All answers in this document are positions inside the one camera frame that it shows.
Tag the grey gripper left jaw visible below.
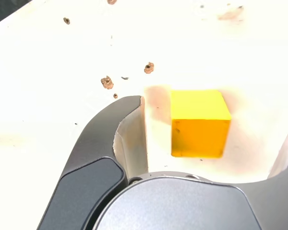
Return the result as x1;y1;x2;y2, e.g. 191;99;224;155
37;95;149;230

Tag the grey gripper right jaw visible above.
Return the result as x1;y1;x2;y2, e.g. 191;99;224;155
91;129;288;230

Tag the yellow cube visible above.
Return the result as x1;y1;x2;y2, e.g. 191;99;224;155
170;89;232;159

